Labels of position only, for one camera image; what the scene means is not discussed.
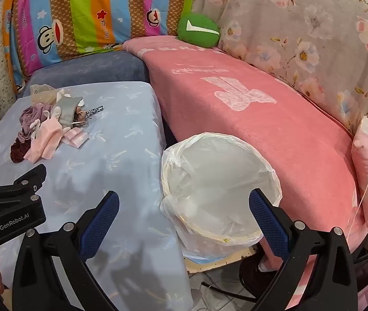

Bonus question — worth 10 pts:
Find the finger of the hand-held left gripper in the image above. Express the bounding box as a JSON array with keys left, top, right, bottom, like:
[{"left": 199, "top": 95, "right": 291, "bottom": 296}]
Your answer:
[{"left": 0, "top": 164, "right": 47, "bottom": 209}]

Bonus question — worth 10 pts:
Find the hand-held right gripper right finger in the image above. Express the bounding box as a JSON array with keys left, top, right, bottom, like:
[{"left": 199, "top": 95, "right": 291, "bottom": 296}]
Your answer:
[{"left": 249, "top": 188, "right": 359, "bottom": 311}]

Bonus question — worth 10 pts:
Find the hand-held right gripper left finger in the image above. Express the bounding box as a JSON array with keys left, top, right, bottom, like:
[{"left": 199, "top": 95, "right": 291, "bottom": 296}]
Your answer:
[{"left": 12, "top": 190, "right": 120, "bottom": 311}]

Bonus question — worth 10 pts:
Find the dark red scrunchie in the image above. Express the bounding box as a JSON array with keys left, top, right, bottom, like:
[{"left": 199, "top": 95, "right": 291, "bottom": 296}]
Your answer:
[{"left": 11, "top": 138, "right": 31, "bottom": 164}]

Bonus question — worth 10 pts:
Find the mauve scrunchie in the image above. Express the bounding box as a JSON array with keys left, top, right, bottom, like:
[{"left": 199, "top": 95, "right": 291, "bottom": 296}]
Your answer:
[{"left": 19, "top": 107, "right": 50, "bottom": 143}]

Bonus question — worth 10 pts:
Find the pink cloth hair accessory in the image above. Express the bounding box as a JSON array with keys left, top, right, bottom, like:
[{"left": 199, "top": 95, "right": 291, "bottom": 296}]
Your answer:
[{"left": 61, "top": 127, "right": 89, "bottom": 150}]

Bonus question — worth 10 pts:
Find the bin with white plastic bag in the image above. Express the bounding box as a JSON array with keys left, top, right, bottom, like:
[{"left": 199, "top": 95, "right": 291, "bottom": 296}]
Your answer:
[{"left": 160, "top": 132, "right": 283, "bottom": 261}]

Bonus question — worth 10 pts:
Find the grey pouch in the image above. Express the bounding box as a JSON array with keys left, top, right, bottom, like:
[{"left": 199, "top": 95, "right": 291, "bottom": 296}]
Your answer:
[{"left": 54, "top": 95, "right": 86, "bottom": 127}]

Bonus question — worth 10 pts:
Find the beige mesh fabric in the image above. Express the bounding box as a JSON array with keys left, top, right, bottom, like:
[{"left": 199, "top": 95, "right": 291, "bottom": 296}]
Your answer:
[{"left": 29, "top": 84, "right": 66, "bottom": 104}]

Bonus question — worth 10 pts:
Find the leopard-print hair tie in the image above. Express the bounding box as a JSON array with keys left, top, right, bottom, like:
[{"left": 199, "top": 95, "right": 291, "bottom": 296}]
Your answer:
[{"left": 83, "top": 104, "right": 104, "bottom": 120}]

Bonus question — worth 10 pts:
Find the wooden board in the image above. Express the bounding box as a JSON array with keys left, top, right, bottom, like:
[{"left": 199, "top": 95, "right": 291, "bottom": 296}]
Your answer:
[{"left": 186, "top": 246, "right": 259, "bottom": 277}]

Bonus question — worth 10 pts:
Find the light blue palm-print cloth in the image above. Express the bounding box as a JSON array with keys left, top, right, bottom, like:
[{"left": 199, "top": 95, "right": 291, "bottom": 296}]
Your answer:
[{"left": 0, "top": 81, "right": 194, "bottom": 311}]

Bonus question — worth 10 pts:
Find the pink blanket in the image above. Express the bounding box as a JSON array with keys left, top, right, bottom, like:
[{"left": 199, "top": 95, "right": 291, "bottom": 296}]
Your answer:
[{"left": 122, "top": 36, "right": 368, "bottom": 266}]

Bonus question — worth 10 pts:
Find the blue-grey sofa cushion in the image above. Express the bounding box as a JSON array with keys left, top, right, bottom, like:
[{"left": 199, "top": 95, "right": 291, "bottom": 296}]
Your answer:
[{"left": 20, "top": 51, "right": 150, "bottom": 98}]

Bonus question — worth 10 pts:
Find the colourful monkey print pillow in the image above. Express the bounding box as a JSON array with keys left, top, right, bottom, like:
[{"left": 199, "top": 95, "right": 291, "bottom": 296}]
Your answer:
[{"left": 7, "top": 0, "right": 197, "bottom": 94}]

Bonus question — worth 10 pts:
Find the green round cushion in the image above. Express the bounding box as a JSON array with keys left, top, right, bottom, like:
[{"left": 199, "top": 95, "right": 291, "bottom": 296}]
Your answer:
[{"left": 177, "top": 13, "right": 221, "bottom": 47}]

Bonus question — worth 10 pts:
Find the grey floral quilt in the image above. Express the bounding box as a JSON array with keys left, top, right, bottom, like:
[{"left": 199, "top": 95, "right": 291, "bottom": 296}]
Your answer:
[{"left": 192, "top": 0, "right": 368, "bottom": 137}]

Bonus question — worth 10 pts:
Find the black cable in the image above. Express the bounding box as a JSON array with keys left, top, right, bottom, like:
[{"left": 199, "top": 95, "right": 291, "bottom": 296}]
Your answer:
[{"left": 201, "top": 282, "right": 260, "bottom": 302}]

